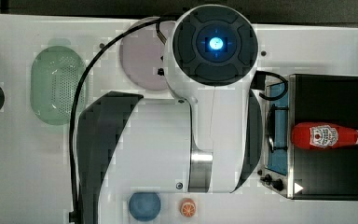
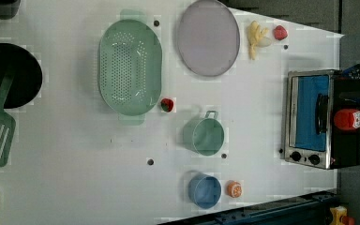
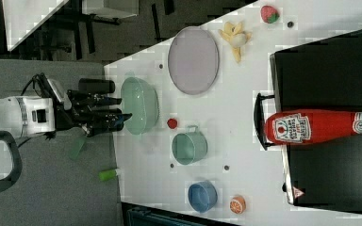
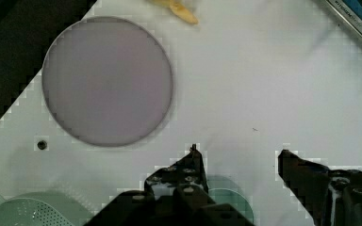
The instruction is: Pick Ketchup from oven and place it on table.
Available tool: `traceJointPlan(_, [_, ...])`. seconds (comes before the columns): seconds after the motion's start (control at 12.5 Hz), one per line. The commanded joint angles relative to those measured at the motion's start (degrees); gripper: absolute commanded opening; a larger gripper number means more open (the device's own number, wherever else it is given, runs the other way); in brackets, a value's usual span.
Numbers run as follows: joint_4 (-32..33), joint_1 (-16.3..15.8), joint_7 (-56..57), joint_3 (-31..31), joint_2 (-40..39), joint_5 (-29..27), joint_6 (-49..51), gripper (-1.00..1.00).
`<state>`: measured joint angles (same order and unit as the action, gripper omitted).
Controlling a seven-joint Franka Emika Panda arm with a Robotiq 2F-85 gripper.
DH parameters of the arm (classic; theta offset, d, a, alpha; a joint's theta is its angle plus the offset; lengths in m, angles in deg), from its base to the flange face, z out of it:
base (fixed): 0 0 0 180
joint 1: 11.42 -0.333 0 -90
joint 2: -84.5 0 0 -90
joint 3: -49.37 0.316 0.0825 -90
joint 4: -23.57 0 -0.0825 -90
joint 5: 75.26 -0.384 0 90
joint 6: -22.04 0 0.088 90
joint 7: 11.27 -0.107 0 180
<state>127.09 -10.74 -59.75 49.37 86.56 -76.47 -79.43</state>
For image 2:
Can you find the red ketchup bottle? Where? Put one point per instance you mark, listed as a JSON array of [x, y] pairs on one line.
[[347, 119]]

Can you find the peeled banana toy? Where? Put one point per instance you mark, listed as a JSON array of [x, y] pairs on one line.
[[257, 38]]

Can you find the yellow red clamp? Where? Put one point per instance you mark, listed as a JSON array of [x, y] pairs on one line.
[[340, 216]]

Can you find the blue cup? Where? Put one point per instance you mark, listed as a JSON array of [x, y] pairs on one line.
[[204, 190]]

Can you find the orange slice toy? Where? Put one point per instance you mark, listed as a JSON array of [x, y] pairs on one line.
[[234, 189]]

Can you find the grey round plate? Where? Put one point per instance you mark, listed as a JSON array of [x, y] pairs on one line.
[[208, 38]]

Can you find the black toaster oven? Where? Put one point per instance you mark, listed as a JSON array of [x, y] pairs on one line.
[[311, 137]]

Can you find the green oval colander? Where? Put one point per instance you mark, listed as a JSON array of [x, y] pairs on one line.
[[130, 67]]

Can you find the red strawberry toy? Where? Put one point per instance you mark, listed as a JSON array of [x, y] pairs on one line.
[[280, 33]]

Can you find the blue metal frame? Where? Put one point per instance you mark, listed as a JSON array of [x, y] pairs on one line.
[[309, 209]]

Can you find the green cup with handle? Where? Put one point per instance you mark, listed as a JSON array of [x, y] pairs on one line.
[[204, 135]]

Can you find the small red green strawberry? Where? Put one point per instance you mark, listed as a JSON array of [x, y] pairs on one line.
[[167, 105]]

